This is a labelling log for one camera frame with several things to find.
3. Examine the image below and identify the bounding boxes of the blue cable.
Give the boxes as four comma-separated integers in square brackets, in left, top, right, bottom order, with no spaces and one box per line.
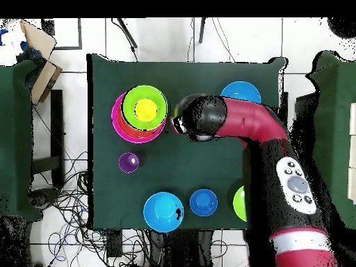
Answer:
[47,205,90,264]

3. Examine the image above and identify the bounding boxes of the black tripod leg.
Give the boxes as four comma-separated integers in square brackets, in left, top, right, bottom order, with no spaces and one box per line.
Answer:
[111,17,139,63]
[197,17,207,45]

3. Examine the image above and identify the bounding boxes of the white box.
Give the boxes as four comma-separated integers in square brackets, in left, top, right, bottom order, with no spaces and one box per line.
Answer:
[348,102,356,205]

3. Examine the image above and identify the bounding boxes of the purple plastic cup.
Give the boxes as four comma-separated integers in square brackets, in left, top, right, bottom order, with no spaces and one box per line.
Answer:
[118,152,140,174]

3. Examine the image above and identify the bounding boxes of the dark green tablecloth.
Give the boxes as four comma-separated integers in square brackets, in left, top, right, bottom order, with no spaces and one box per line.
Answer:
[0,59,43,221]
[305,51,356,229]
[86,53,287,231]

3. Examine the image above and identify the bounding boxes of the orange plastic bowl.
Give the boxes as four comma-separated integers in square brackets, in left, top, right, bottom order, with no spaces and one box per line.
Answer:
[116,106,165,140]

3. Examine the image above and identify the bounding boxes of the cardboard box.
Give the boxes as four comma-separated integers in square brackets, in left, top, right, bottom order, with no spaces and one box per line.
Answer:
[19,19,63,106]

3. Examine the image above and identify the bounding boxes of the black rectangular object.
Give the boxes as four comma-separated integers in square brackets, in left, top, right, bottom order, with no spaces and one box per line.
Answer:
[294,92,318,131]

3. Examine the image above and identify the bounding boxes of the large pink plastic bowl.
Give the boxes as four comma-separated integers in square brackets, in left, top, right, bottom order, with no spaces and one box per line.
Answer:
[111,91,168,145]

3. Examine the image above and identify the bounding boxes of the tangled black floor cables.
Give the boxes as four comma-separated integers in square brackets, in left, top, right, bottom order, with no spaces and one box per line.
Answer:
[30,149,152,267]

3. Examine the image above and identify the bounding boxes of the black power strip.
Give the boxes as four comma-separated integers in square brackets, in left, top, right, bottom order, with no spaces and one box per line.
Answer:
[106,229,124,259]

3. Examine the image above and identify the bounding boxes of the black equipment with knob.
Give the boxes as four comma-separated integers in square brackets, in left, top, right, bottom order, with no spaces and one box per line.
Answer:
[29,187,60,211]

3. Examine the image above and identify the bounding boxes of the blue cloth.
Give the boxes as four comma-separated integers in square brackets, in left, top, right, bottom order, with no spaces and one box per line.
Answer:
[15,40,46,64]

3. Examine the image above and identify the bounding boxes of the yellow plastic cup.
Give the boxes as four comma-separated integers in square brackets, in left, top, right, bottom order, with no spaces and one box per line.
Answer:
[133,98,159,122]

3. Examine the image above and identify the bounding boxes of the green plastic bowl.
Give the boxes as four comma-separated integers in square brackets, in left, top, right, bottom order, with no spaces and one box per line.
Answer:
[232,185,248,223]
[122,85,170,131]

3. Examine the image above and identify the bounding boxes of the light blue plastic bowl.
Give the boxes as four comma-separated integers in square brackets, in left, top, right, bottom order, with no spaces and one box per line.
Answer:
[143,191,185,234]
[219,81,262,104]

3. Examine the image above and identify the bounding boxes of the small dark blue bowl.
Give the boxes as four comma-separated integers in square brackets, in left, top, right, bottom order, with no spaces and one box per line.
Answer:
[189,188,218,217]

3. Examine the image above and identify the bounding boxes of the black metal stand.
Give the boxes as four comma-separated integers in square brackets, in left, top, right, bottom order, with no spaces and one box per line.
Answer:
[31,89,65,190]

